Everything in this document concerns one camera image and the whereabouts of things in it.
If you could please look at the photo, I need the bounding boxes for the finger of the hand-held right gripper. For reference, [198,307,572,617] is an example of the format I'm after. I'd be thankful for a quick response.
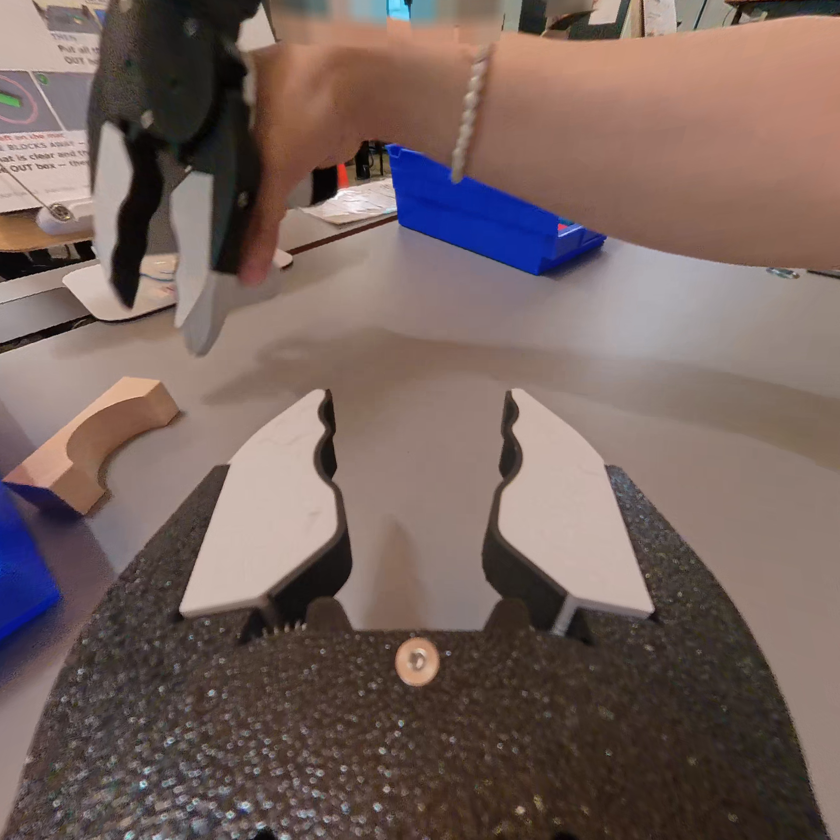
[172,172,238,357]
[92,121,173,311]

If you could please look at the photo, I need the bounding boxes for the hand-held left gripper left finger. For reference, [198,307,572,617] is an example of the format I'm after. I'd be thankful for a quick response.
[178,388,354,621]

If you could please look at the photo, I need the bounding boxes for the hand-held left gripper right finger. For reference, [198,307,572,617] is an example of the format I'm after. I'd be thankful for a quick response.
[482,388,656,636]

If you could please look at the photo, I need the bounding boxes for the blue plastic bin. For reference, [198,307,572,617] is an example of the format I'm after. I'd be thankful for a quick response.
[0,482,63,644]
[386,143,608,277]

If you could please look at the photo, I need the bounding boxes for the person's right forearm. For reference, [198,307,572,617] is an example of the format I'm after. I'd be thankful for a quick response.
[459,16,840,271]

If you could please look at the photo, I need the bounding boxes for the person's right hand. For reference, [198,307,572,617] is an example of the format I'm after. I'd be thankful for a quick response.
[236,41,476,288]

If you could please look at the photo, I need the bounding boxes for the instruction sign board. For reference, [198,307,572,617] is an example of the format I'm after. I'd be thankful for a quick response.
[0,0,116,215]

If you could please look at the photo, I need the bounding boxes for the papers in plastic sleeve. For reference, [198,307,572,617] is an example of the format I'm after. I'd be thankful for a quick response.
[303,180,399,226]

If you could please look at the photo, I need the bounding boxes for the wooden arch block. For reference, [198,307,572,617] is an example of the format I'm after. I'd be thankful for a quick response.
[3,377,180,517]

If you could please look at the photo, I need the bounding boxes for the white bead bracelet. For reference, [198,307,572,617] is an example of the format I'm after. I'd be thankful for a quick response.
[449,42,497,186]

